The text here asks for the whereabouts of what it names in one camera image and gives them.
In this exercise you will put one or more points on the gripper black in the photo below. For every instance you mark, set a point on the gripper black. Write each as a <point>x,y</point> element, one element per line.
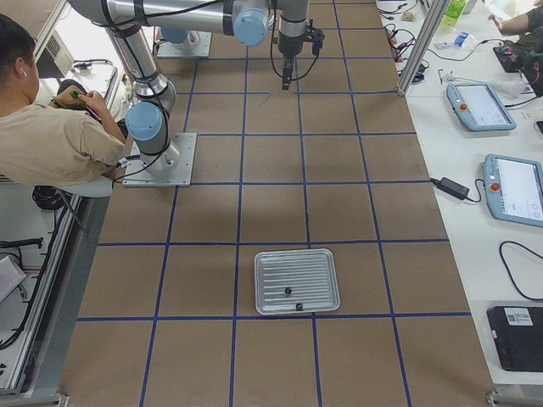
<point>289,47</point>

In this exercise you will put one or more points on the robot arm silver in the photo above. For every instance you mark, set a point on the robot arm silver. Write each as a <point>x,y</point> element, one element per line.
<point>247,21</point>
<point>179,36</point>

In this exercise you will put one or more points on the metal ribbed tray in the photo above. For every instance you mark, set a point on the metal ribbed tray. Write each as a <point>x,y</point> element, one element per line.
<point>310,273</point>

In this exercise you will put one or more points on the green drink bottle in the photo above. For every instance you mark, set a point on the green drink bottle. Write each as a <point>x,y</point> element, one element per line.
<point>452,15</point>

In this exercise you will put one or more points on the teach pendant upper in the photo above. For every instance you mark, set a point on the teach pendant upper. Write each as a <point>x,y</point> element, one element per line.
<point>478,107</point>

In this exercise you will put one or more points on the teach pendant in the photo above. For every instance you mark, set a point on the teach pendant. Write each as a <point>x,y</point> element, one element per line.
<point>513,189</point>
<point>478,107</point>

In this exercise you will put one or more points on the black power adapter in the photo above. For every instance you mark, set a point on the black power adapter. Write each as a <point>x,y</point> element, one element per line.
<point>451,187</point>

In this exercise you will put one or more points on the man in beige shirt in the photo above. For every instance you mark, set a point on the man in beige shirt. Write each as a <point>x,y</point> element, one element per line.
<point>72,140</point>

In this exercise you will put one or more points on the person at right table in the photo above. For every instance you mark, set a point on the person at right table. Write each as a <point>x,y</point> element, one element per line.
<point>525,54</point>

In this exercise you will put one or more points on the white chair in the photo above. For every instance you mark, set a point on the white chair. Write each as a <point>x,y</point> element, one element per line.
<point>100,187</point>

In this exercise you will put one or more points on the teach pendant lower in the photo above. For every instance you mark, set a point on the teach pendant lower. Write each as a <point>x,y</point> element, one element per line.
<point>513,189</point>

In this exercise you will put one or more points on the black box device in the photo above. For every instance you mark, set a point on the black box device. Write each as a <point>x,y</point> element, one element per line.
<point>517,334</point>

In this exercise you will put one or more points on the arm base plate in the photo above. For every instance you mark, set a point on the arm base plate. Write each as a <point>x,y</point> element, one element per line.
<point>174,167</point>
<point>201,50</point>

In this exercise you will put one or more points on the aluminium frame post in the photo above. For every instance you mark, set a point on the aluminium frame post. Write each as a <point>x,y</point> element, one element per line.
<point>429,27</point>

